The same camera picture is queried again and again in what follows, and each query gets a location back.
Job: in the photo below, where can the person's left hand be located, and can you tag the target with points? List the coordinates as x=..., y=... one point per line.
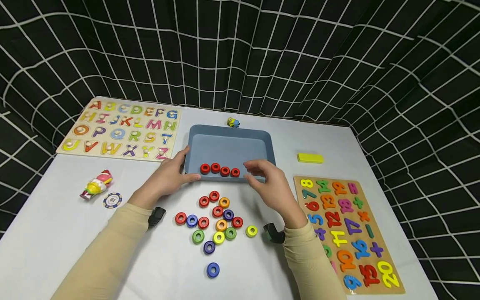
x=163, y=181

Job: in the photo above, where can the person's right hand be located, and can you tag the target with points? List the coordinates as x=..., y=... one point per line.
x=277, y=191

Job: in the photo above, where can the person's right index finger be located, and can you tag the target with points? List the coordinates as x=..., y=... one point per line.
x=257, y=164

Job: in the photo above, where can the person's left thumb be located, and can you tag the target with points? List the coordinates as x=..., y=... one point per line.
x=191, y=178

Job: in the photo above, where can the person's right thumb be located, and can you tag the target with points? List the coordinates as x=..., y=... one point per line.
x=254, y=178

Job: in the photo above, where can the person's left fingers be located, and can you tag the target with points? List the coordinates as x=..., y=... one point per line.
x=179, y=158

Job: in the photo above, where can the blue plastic tray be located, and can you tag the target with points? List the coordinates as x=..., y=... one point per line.
x=228, y=146

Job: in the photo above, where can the person's right forearm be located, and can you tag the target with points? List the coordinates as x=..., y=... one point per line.
x=311, y=262

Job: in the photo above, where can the person's left forearm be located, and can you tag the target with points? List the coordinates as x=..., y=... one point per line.
x=108, y=254

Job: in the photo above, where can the small yellow toy figure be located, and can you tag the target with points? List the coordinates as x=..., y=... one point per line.
x=233, y=122

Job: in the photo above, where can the black wrist band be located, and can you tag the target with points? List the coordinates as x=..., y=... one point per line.
x=156, y=216
x=274, y=234

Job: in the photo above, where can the yellow rectangular block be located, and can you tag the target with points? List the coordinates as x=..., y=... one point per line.
x=310, y=158

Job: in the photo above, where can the pile of coloured rings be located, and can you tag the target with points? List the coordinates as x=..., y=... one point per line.
x=221, y=225

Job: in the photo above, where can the wooden alphabet puzzle board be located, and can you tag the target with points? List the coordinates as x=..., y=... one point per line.
x=120, y=129

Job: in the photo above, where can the blue and white poker chip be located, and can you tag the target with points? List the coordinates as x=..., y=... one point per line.
x=112, y=200

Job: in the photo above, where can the pink and yellow toy figure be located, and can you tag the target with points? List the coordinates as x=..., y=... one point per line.
x=96, y=185

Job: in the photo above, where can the wooden number puzzle board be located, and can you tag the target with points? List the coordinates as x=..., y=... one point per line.
x=348, y=233

